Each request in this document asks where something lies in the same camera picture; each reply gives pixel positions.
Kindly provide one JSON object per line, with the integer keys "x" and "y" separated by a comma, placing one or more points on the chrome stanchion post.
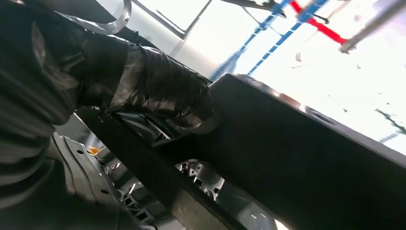
{"x": 368, "y": 28}

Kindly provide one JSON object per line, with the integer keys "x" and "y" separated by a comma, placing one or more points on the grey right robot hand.
{"x": 142, "y": 82}

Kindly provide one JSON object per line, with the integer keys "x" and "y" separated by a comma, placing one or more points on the blue metal shelf rack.
{"x": 231, "y": 62}

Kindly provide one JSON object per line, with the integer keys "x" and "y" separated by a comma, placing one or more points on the stamped grey metal plate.
{"x": 82, "y": 165}

